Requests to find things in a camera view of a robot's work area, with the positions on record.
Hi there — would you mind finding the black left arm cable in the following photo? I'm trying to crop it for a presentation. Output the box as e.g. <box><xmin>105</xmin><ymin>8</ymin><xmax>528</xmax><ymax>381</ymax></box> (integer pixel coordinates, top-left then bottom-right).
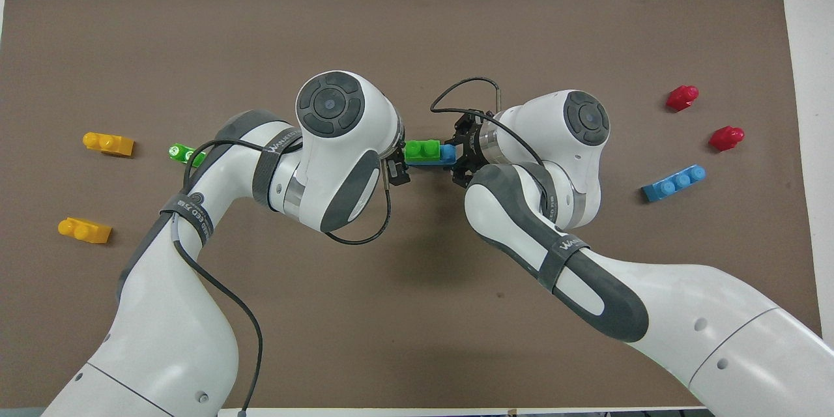
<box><xmin>172</xmin><ymin>137</ymin><xmax>395</xmax><ymax>417</ymax></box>

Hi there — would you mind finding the small red block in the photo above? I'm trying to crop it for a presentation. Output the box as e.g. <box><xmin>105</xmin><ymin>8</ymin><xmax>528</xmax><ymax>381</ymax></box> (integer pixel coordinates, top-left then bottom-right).
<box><xmin>708</xmin><ymin>126</ymin><xmax>745</xmax><ymax>152</ymax></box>
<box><xmin>665</xmin><ymin>85</ymin><xmax>700</xmax><ymax>113</ymax></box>

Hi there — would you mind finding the yellow two-stud block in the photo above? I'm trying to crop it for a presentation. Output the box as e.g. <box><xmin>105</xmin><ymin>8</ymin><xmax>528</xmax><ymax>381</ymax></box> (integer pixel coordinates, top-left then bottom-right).
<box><xmin>82</xmin><ymin>132</ymin><xmax>136</xmax><ymax>158</ymax></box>
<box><xmin>57</xmin><ymin>217</ymin><xmax>113</xmax><ymax>245</ymax></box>

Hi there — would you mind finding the blue three-stud block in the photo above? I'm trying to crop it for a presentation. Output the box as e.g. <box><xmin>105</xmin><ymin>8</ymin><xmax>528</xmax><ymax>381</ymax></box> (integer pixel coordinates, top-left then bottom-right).
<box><xmin>642</xmin><ymin>164</ymin><xmax>707</xmax><ymax>203</ymax></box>
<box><xmin>406</xmin><ymin>143</ymin><xmax>458</xmax><ymax>170</ymax></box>

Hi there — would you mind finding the brown table mat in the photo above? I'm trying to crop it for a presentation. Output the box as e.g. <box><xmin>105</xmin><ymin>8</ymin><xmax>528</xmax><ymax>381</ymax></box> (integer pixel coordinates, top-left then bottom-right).
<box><xmin>0</xmin><ymin>0</ymin><xmax>831</xmax><ymax>410</ymax></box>

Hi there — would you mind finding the green two-stud block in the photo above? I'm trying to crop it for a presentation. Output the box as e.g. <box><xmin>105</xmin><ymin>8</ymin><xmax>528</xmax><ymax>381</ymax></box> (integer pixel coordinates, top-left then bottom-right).
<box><xmin>168</xmin><ymin>143</ymin><xmax>208</xmax><ymax>167</ymax></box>
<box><xmin>404</xmin><ymin>139</ymin><xmax>442</xmax><ymax>162</ymax></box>

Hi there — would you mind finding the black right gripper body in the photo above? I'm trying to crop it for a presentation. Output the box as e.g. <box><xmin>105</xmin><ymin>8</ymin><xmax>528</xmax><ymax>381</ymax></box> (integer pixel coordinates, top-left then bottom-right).
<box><xmin>456</xmin><ymin>112</ymin><xmax>488</xmax><ymax>188</ymax></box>

